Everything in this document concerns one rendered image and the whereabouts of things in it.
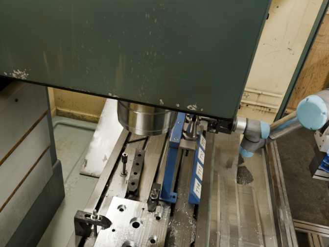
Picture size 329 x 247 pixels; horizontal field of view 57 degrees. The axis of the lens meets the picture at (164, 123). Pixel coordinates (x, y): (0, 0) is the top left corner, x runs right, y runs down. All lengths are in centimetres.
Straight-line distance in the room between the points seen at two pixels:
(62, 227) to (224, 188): 86
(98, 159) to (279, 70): 116
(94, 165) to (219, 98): 131
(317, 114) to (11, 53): 95
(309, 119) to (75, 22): 87
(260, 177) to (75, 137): 123
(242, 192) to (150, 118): 112
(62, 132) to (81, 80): 155
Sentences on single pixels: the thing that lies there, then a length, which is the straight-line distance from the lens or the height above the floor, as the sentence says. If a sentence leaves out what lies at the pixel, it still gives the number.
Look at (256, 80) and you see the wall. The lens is 187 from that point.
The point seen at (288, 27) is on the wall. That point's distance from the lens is 177.
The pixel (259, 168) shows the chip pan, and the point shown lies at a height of 67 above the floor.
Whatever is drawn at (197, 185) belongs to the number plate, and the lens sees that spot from 138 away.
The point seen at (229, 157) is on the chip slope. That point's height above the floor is 74.
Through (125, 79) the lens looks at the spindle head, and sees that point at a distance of 62.
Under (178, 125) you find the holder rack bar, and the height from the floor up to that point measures 123.
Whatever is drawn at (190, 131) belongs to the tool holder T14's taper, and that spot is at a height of 125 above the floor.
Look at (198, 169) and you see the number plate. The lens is 144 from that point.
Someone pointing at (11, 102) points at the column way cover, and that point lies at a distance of 103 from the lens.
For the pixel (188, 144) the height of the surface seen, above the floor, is 122.
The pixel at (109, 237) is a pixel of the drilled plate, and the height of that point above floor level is 99.
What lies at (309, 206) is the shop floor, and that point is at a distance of 293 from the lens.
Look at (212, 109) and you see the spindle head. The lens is 62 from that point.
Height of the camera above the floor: 194
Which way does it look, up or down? 36 degrees down
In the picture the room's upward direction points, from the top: 8 degrees clockwise
